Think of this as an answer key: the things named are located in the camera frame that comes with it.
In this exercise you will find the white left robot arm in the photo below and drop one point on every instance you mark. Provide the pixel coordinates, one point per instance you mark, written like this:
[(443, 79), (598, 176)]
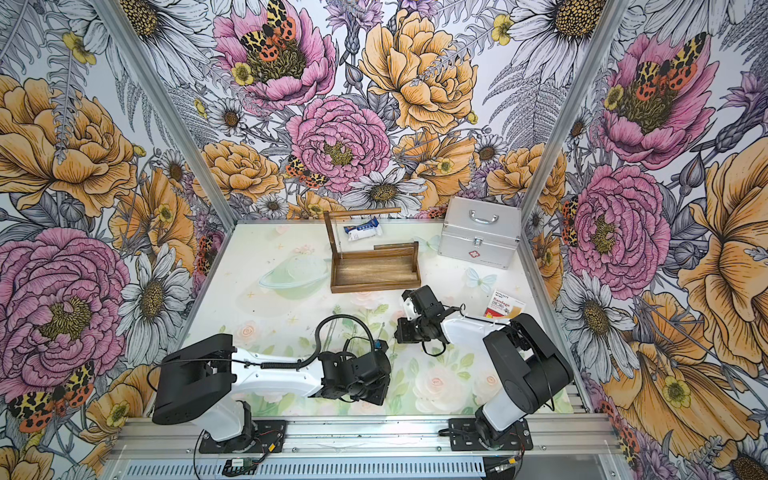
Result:
[(202, 383)]

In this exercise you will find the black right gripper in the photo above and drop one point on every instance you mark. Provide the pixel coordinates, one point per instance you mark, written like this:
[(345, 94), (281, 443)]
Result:
[(402, 335)]

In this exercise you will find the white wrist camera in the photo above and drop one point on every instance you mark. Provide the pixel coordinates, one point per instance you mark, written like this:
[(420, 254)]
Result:
[(381, 345), (409, 306)]

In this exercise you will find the aluminium front rail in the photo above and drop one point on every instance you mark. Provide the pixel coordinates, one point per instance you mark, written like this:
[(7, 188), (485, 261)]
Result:
[(374, 436)]

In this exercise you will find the red white bandage box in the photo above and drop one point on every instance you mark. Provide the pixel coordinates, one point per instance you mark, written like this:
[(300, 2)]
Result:
[(503, 306)]

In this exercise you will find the silver aluminium first aid case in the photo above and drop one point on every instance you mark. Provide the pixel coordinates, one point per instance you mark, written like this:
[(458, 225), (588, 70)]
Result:
[(480, 232)]

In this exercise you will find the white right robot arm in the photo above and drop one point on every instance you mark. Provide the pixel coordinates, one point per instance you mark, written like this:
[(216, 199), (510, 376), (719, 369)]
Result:
[(530, 368)]

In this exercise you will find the wooden jewelry display stand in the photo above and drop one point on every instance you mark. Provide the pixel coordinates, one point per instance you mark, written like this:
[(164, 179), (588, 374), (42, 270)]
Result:
[(385, 267)]

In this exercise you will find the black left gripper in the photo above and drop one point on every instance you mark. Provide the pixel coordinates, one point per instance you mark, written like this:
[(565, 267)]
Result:
[(379, 391)]

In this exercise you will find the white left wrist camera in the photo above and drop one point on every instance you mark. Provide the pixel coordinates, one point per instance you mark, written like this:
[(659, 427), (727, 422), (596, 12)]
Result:
[(381, 345)]

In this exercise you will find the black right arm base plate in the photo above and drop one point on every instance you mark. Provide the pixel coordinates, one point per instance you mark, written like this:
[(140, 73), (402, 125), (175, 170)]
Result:
[(476, 434)]

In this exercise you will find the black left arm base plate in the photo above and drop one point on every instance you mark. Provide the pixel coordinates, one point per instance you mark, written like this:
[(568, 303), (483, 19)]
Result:
[(246, 437)]

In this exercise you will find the white blue toothpaste tube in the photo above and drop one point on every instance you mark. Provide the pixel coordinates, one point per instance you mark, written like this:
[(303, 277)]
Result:
[(369, 229)]

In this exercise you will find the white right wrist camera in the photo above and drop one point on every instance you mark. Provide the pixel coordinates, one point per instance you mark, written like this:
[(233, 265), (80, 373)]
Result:
[(409, 306)]

